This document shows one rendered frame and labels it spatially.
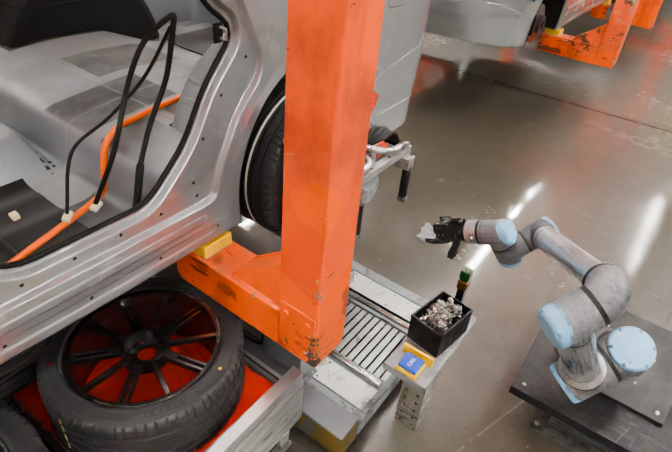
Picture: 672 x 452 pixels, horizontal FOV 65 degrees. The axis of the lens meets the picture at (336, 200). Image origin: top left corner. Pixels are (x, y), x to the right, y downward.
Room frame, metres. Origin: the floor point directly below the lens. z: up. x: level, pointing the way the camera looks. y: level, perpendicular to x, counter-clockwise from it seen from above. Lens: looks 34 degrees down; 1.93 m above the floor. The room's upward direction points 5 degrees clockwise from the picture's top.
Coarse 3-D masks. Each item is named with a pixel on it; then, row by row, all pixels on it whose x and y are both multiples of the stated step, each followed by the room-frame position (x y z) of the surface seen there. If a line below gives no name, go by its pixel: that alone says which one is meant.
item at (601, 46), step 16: (624, 0) 4.66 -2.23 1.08; (624, 16) 4.64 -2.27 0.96; (544, 32) 4.98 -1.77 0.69; (560, 32) 4.94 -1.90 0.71; (592, 32) 4.77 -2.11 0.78; (608, 32) 4.68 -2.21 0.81; (624, 32) 4.61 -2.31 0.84; (544, 48) 4.95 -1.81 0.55; (560, 48) 4.87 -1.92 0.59; (576, 48) 4.79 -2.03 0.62; (592, 48) 4.72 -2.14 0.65; (608, 48) 4.65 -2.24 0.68; (608, 64) 4.63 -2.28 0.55
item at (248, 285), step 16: (192, 256) 1.43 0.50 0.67; (224, 256) 1.44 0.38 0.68; (240, 256) 1.45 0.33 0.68; (256, 256) 1.43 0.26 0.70; (272, 256) 1.37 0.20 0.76; (192, 272) 1.44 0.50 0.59; (208, 272) 1.39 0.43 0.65; (224, 272) 1.36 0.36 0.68; (240, 272) 1.33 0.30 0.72; (256, 272) 1.29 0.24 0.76; (272, 272) 1.25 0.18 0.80; (208, 288) 1.39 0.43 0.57; (224, 288) 1.34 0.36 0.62; (240, 288) 1.30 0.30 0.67; (256, 288) 1.29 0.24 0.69; (272, 288) 1.25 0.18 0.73; (224, 304) 1.35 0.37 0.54; (240, 304) 1.30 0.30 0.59; (256, 304) 1.26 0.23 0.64; (272, 304) 1.23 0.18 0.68; (256, 320) 1.26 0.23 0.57; (272, 320) 1.22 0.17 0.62; (272, 336) 1.22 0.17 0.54
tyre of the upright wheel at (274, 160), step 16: (272, 96) 1.83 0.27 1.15; (256, 128) 1.73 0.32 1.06; (272, 128) 1.70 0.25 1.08; (256, 144) 1.68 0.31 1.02; (272, 144) 1.65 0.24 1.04; (256, 160) 1.64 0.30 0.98; (272, 160) 1.62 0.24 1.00; (256, 176) 1.62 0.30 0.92; (272, 176) 1.60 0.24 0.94; (240, 192) 1.66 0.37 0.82; (256, 192) 1.61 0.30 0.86; (272, 192) 1.59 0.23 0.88; (240, 208) 1.71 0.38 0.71; (256, 208) 1.62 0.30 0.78; (272, 208) 1.59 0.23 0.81; (272, 224) 1.61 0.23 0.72
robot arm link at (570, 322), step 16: (560, 304) 1.02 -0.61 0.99; (576, 304) 1.01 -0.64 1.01; (592, 304) 1.00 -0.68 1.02; (544, 320) 1.00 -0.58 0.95; (560, 320) 0.98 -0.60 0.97; (576, 320) 0.97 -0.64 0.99; (592, 320) 0.97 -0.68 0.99; (608, 320) 0.98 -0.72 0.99; (560, 336) 0.96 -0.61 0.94; (576, 336) 0.96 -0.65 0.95; (592, 336) 1.00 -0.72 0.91; (560, 352) 1.08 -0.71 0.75; (576, 352) 1.02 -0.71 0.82; (592, 352) 1.05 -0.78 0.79; (560, 368) 1.22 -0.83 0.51; (576, 368) 1.09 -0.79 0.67; (592, 368) 1.11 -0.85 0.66; (608, 368) 1.21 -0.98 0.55; (560, 384) 1.19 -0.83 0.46; (576, 384) 1.16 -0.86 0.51; (592, 384) 1.15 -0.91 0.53; (608, 384) 1.19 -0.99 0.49; (576, 400) 1.16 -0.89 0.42
